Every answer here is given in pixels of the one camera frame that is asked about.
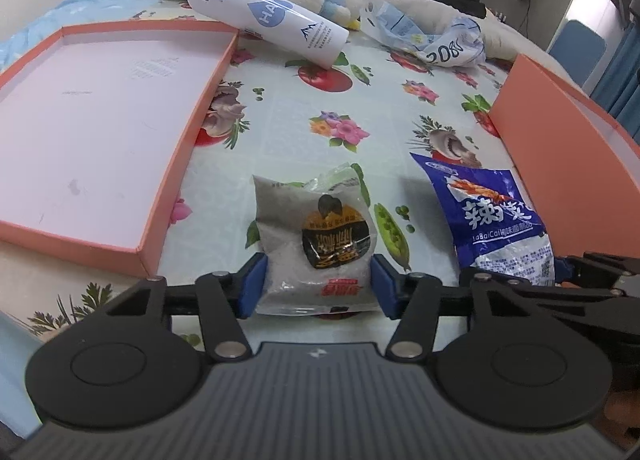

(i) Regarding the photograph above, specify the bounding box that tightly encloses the white spray bottle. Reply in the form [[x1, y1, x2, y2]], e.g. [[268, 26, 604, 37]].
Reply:
[[178, 0, 350, 69]]

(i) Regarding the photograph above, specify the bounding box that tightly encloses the grey snack packet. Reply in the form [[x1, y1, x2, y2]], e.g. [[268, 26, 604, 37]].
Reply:
[[251, 162, 381, 317]]

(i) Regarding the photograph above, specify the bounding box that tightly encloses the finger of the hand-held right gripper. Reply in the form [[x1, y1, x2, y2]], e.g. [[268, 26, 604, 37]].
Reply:
[[500, 282, 640, 341], [554, 251, 640, 291]]

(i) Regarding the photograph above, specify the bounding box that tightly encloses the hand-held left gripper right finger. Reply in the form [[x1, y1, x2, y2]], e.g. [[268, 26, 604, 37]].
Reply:
[[371, 255, 561, 362]]

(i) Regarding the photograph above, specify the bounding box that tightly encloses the orange cardboard box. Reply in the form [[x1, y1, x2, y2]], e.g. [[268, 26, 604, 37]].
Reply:
[[487, 54, 640, 261]]

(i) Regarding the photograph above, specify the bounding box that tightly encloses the blue chair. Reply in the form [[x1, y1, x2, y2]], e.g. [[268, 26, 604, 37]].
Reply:
[[547, 20, 606, 88]]

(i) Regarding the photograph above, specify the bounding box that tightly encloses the blue snack packet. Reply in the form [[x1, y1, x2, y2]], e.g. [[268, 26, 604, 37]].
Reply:
[[410, 152, 557, 287]]

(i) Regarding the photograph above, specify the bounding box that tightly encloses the clear printed plastic bag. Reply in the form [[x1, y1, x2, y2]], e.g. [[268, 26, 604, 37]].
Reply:
[[360, 0, 441, 53]]

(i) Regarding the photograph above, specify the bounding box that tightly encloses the orange box lid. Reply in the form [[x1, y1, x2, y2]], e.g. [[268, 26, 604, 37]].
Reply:
[[0, 20, 240, 278]]

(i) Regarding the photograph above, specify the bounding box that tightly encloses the blue curtain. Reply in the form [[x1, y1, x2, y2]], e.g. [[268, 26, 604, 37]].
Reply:
[[590, 0, 640, 145]]

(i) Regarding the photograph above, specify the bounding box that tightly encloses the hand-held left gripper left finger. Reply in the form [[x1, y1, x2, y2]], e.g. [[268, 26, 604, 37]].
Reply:
[[75, 252, 268, 362]]

